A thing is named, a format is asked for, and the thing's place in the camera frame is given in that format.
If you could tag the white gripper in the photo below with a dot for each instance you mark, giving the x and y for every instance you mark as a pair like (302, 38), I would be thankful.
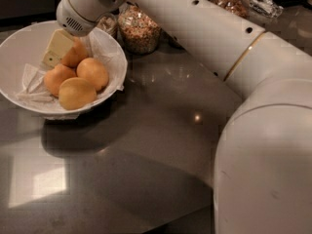
(75, 20)

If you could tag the orange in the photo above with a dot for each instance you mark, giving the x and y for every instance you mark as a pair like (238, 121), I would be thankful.
(56, 76)
(74, 93)
(93, 71)
(75, 55)

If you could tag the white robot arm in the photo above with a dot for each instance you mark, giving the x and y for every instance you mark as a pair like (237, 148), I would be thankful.
(262, 165)

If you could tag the white bowl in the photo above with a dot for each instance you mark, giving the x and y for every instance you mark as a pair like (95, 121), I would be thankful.
(26, 46)

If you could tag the white paper liner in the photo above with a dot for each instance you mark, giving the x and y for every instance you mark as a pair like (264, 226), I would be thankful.
(101, 46)

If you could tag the glass jar with pale cubes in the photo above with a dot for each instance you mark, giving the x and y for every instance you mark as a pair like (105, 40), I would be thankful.
(108, 23)

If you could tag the glass jar with mixed cereal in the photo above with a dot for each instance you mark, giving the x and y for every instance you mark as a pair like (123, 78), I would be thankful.
(139, 32)

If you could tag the glass jar with brown cereal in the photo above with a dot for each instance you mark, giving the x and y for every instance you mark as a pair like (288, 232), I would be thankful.
(231, 4)

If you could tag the clear plastic bag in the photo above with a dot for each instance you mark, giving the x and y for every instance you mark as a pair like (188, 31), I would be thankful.
(266, 8)

